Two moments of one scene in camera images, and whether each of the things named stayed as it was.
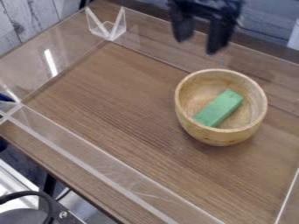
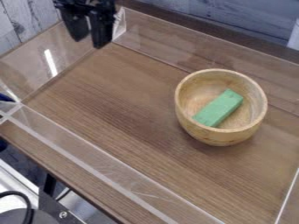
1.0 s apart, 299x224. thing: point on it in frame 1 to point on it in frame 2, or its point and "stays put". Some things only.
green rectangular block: x=219 y=108 stays put
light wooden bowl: x=221 y=104 stays put
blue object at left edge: x=4 y=97 stays put
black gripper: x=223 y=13 to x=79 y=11
